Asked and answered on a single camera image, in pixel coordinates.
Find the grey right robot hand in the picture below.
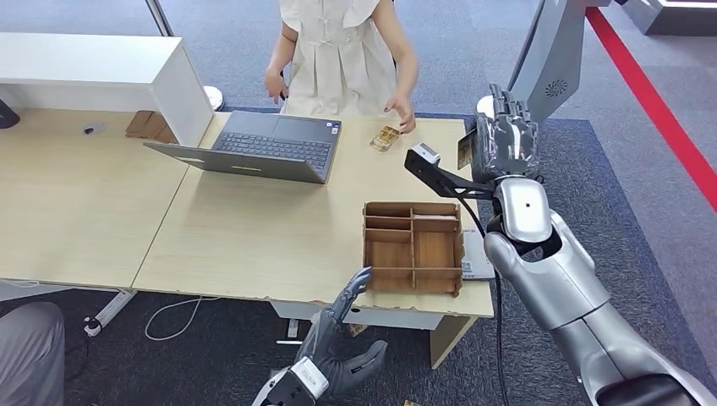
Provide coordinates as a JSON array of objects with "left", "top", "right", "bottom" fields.
[{"left": 472, "top": 82, "right": 542, "bottom": 185}]

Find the person's left hand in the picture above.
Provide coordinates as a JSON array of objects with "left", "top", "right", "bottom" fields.
[{"left": 383, "top": 92, "right": 418, "bottom": 135}]

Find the person's right hand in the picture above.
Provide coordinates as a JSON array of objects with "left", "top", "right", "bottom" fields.
[{"left": 264, "top": 68, "right": 289, "bottom": 106}]

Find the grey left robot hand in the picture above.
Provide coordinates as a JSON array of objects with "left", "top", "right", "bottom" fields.
[{"left": 293, "top": 266, "right": 389, "bottom": 399}]

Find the gold room key card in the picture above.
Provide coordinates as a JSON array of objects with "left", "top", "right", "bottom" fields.
[{"left": 456, "top": 131, "right": 476, "bottom": 171}]

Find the brown wooden organizer box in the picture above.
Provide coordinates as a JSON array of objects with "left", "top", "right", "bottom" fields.
[{"left": 363, "top": 201, "right": 465, "bottom": 298}]

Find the person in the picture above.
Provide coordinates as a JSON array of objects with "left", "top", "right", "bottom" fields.
[
  {"left": 264, "top": 0, "right": 420, "bottom": 135},
  {"left": 0, "top": 301, "right": 67, "bottom": 406}
]

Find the grey open laptop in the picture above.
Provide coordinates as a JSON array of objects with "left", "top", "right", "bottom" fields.
[{"left": 143, "top": 110, "right": 344, "bottom": 186}]

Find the white desk apron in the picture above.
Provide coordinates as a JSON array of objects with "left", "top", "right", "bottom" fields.
[{"left": 270, "top": 301, "right": 446, "bottom": 332}]

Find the grey kiosk stand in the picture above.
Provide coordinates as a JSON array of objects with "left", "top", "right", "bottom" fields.
[{"left": 506, "top": 0, "right": 615, "bottom": 127}]

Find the light wood desk leg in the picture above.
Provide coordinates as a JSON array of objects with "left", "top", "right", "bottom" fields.
[{"left": 430, "top": 315, "right": 480, "bottom": 371}]

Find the brown cardboard piece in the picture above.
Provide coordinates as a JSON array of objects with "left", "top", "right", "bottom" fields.
[{"left": 124, "top": 110, "right": 179, "bottom": 145}]

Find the white counter shelf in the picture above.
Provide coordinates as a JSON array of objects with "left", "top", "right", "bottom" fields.
[{"left": 0, "top": 32, "right": 216, "bottom": 149}]

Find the grey white platform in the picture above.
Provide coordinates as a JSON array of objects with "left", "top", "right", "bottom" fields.
[{"left": 621, "top": 0, "right": 717, "bottom": 38}]

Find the white power strip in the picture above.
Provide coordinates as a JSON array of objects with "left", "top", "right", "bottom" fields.
[{"left": 84, "top": 289, "right": 139, "bottom": 338}]

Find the black device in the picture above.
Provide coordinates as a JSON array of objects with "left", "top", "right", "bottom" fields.
[{"left": 0, "top": 97, "right": 21, "bottom": 130}]

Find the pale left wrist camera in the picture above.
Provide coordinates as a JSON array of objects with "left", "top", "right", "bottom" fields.
[{"left": 288, "top": 355, "right": 331, "bottom": 400}]

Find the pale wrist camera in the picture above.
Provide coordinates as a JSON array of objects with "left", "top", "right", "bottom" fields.
[
  {"left": 288, "top": 355, "right": 331, "bottom": 400},
  {"left": 411, "top": 142, "right": 442, "bottom": 165}
]

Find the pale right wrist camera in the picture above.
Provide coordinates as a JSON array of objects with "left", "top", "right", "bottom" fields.
[{"left": 411, "top": 142, "right": 442, "bottom": 165}]

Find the black camera bracket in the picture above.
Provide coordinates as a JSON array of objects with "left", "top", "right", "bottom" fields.
[{"left": 404, "top": 148, "right": 497, "bottom": 201}]

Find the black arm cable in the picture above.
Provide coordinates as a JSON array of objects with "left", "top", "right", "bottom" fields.
[{"left": 456, "top": 195, "right": 511, "bottom": 406}]

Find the white floor cable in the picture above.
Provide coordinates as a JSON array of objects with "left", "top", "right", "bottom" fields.
[{"left": 144, "top": 295, "right": 222, "bottom": 343}]

